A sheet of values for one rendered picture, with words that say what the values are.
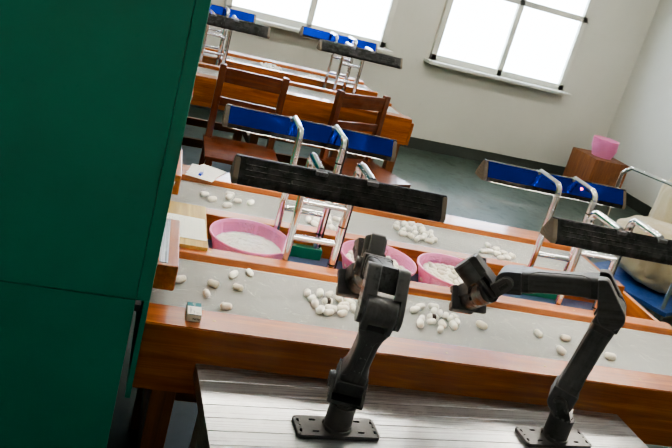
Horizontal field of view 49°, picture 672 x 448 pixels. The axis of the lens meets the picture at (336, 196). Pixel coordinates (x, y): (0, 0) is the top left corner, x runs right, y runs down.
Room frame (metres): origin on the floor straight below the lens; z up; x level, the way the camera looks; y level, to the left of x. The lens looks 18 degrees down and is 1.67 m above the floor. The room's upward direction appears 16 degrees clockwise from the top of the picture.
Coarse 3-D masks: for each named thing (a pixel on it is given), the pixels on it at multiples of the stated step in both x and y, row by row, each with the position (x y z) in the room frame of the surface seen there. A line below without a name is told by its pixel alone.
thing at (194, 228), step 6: (168, 216) 2.12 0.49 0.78; (174, 216) 2.13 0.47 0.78; (180, 216) 2.15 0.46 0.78; (186, 216) 2.16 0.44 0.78; (180, 222) 2.10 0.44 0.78; (186, 222) 2.11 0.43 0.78; (192, 222) 2.13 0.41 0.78; (198, 222) 2.14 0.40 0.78; (204, 222) 2.15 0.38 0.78; (180, 228) 2.06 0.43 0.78; (186, 228) 2.07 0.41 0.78; (192, 228) 2.08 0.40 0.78; (198, 228) 2.09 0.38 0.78; (204, 228) 2.11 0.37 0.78; (180, 234) 2.01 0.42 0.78; (186, 234) 2.03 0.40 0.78; (192, 234) 2.04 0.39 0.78; (198, 234) 2.05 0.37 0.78; (204, 234) 2.06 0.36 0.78; (204, 240) 2.02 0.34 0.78
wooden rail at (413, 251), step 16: (208, 208) 2.32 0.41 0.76; (208, 224) 2.27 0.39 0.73; (272, 224) 2.33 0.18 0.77; (288, 224) 2.38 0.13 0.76; (416, 256) 2.48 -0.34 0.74; (432, 256) 2.49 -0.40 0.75; (464, 256) 2.55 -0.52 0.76; (416, 272) 2.48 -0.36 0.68; (496, 272) 2.56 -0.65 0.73; (624, 288) 2.72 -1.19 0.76
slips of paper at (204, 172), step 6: (192, 168) 2.67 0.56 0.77; (198, 168) 2.69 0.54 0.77; (204, 168) 2.71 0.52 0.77; (210, 168) 2.73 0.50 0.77; (186, 174) 2.59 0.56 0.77; (192, 174) 2.61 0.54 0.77; (198, 174) 2.61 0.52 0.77; (204, 174) 2.64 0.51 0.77; (210, 174) 2.66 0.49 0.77; (216, 174) 2.68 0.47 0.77; (222, 174) 2.70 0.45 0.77; (210, 180) 2.60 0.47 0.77
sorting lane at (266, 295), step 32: (192, 288) 1.78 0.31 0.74; (224, 288) 1.83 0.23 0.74; (256, 288) 1.88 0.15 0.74; (288, 288) 1.94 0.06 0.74; (288, 320) 1.75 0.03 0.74; (320, 320) 1.80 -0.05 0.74; (352, 320) 1.85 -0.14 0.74; (416, 320) 1.96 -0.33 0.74; (512, 320) 2.15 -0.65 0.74; (544, 320) 2.23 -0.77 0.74; (512, 352) 1.93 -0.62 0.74; (544, 352) 1.99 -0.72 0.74; (640, 352) 2.19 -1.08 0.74
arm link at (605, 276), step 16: (512, 272) 1.69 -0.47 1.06; (528, 272) 1.69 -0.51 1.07; (544, 272) 1.70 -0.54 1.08; (560, 272) 1.69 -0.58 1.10; (576, 272) 1.70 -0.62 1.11; (592, 272) 1.69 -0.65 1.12; (608, 272) 1.68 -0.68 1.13; (512, 288) 1.69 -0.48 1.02; (528, 288) 1.68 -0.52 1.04; (544, 288) 1.68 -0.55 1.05; (560, 288) 1.67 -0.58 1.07; (576, 288) 1.66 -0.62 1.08; (592, 288) 1.64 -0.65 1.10; (608, 288) 1.61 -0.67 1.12; (608, 304) 1.61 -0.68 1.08; (608, 320) 1.61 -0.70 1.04; (624, 320) 1.60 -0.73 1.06
